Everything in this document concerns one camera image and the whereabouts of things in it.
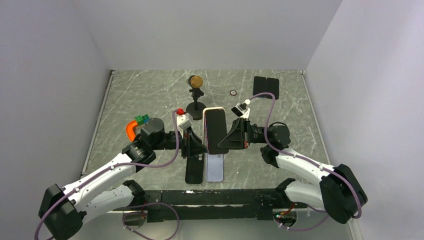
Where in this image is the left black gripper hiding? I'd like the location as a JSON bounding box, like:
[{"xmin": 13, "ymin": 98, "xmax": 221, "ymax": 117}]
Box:
[{"xmin": 152, "ymin": 125, "xmax": 210, "ymax": 159}]

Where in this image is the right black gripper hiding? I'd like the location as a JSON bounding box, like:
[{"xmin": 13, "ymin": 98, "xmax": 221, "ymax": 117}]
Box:
[{"xmin": 216, "ymin": 118, "xmax": 269, "ymax": 151}]

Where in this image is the lilac phone case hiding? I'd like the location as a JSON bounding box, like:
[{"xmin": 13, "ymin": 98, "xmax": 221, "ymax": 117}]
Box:
[{"xmin": 205, "ymin": 154, "xmax": 224, "ymax": 183}]

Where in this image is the black phone case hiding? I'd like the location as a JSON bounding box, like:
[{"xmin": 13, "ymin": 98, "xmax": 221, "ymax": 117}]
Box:
[{"xmin": 184, "ymin": 154, "xmax": 205, "ymax": 185}]

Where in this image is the blue smartphone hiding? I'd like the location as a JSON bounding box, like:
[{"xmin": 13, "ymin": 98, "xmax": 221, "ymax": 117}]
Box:
[{"xmin": 252, "ymin": 76, "xmax": 267, "ymax": 96}]

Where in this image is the black phone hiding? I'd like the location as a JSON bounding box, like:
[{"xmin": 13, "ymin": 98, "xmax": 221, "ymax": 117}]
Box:
[{"xmin": 265, "ymin": 77, "xmax": 280, "ymax": 100}]

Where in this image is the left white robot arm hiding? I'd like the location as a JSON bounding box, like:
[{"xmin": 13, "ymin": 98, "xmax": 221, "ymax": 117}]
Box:
[{"xmin": 34, "ymin": 114, "xmax": 207, "ymax": 240}]

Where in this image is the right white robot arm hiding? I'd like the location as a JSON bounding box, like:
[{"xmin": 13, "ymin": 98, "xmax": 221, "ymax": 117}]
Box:
[{"xmin": 216, "ymin": 117, "xmax": 368, "ymax": 224}]

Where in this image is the black stand with gold disc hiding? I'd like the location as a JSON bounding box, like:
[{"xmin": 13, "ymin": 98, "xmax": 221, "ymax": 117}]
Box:
[{"xmin": 185, "ymin": 75, "xmax": 206, "ymax": 121}]

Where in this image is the orange toy with blocks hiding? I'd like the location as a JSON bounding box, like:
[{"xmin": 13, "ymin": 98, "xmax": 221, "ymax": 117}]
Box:
[{"xmin": 125, "ymin": 114, "xmax": 150, "ymax": 142}]

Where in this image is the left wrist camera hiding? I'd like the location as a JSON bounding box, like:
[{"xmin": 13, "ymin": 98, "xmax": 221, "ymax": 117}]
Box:
[{"xmin": 176, "ymin": 108, "xmax": 194, "ymax": 134}]

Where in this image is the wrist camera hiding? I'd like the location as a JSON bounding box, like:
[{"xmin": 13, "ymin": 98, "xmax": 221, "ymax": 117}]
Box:
[
  {"xmin": 231, "ymin": 103, "xmax": 251, "ymax": 119},
  {"xmin": 176, "ymin": 108, "xmax": 194, "ymax": 134}
]

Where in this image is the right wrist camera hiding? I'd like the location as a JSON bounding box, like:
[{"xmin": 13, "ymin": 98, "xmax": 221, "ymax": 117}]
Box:
[{"xmin": 231, "ymin": 103, "xmax": 251, "ymax": 119}]

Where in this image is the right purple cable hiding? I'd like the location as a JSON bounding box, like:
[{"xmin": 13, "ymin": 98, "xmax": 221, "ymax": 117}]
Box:
[{"xmin": 246, "ymin": 92, "xmax": 364, "ymax": 232}]

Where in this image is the purple cable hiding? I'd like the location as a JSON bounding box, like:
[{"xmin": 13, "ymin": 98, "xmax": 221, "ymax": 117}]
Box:
[
  {"xmin": 246, "ymin": 92, "xmax": 364, "ymax": 232},
  {"xmin": 34, "ymin": 109, "xmax": 181, "ymax": 240}
]

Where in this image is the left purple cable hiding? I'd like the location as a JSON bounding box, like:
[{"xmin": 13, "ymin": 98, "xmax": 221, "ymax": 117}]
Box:
[{"xmin": 34, "ymin": 109, "xmax": 181, "ymax": 240}]

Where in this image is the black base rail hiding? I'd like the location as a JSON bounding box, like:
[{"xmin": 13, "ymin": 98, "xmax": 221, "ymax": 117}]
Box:
[{"xmin": 120, "ymin": 188, "xmax": 307, "ymax": 223}]

